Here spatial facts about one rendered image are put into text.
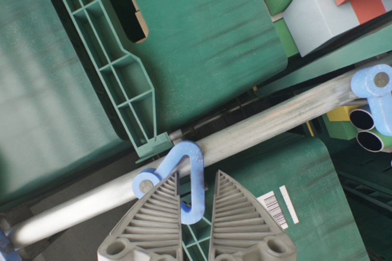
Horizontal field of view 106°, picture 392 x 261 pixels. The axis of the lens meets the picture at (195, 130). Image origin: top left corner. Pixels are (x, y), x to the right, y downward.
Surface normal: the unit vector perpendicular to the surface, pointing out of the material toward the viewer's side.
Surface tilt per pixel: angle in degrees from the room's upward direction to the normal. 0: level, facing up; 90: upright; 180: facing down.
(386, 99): 90
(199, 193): 90
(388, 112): 90
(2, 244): 180
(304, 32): 2
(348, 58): 2
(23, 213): 180
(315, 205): 96
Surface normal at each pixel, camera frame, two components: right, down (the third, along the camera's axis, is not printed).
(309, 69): -0.91, 0.42
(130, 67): 0.05, 0.04
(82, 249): 0.91, -0.42
